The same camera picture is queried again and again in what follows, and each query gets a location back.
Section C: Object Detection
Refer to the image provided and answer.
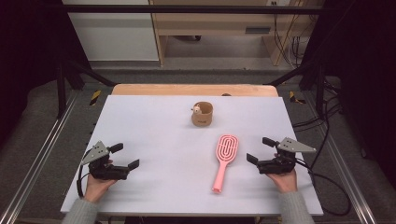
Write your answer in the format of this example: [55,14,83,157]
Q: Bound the black floor cables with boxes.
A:
[292,77,344,171]

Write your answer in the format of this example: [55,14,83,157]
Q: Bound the black horizontal bar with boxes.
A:
[57,4,331,15]

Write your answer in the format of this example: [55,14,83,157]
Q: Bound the hanging black cables bundle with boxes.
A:
[272,1,310,68]

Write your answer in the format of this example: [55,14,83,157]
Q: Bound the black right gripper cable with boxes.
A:
[293,157,353,217]

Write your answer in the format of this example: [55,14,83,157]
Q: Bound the black curtain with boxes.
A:
[0,0,92,147]
[303,0,396,181]

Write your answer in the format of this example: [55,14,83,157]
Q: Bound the white cabinet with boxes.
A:
[62,0,160,62]

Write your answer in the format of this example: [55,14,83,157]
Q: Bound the person's right hand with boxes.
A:
[265,152,299,194]

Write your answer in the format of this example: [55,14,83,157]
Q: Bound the light wooden desk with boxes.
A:
[148,0,325,67]

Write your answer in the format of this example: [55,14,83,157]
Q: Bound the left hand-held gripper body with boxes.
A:
[81,140,130,181]

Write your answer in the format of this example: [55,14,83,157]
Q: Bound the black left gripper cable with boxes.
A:
[76,148,94,199]

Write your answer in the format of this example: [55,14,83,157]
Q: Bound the black metal stand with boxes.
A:
[55,59,118,119]
[264,59,328,119]

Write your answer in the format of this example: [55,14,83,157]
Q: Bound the aluminium rail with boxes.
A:
[0,90,79,224]
[303,92,378,224]

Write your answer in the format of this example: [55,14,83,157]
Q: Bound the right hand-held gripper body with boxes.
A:
[257,136,318,175]

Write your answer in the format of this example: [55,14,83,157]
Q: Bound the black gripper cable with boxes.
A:
[76,148,94,199]
[293,157,353,217]

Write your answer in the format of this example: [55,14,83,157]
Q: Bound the person's left hand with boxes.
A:
[83,160,119,203]

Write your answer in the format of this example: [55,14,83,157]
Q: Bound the pink hairbrush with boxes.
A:
[211,133,240,194]

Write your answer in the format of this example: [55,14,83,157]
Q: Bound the brown cup with small figure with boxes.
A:
[191,101,215,128]

